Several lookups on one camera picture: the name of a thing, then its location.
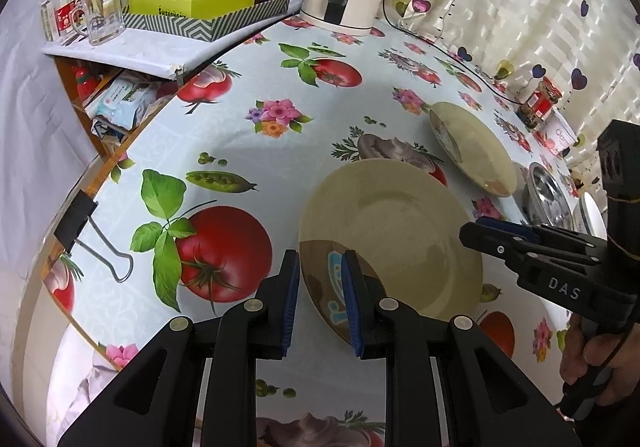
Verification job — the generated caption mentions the stainless steel bowl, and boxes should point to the stainless steel bowl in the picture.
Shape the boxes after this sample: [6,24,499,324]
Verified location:
[522,162,574,230]

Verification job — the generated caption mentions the white bowl blue stripes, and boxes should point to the white bowl blue stripes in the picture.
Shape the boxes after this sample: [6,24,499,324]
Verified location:
[573,191,608,240]

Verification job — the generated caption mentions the large beige plate front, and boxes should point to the large beige plate front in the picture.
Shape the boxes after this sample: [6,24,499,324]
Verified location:
[299,159,483,341]

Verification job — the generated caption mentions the person's right hand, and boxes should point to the person's right hand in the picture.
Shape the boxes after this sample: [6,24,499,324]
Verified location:
[560,314,640,406]

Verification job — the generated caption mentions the white yogurt tub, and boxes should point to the white yogurt tub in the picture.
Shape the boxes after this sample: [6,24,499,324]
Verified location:
[534,108,577,155]

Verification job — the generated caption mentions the red label sauce jar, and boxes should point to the red label sauce jar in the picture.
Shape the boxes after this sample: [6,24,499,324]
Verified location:
[516,77,563,129]

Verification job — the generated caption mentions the floral vinyl tablecloth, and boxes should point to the floral vinyl tablecloth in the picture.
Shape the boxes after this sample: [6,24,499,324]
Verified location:
[42,14,591,447]

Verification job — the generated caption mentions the black binder clip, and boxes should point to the black binder clip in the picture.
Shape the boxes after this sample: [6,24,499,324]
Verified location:
[52,190,136,284]

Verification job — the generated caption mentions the floral curtain with hearts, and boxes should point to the floral curtain with hearts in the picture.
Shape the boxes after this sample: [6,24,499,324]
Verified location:
[386,0,639,170]

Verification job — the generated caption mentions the wet wipes packet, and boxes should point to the wet wipes packet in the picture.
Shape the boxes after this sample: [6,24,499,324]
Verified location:
[88,71,163,138]

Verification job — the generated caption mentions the white side shelf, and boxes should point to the white side shelf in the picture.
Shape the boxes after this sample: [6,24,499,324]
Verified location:
[41,25,231,81]

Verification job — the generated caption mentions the chevron patterned tray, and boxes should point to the chevron patterned tray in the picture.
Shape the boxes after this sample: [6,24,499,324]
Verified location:
[124,0,290,43]

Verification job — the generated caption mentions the clear glass mug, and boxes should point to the clear glass mug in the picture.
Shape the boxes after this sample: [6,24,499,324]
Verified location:
[70,0,126,46]

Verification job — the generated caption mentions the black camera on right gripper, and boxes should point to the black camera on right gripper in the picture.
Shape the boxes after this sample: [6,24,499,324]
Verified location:
[596,117,640,263]

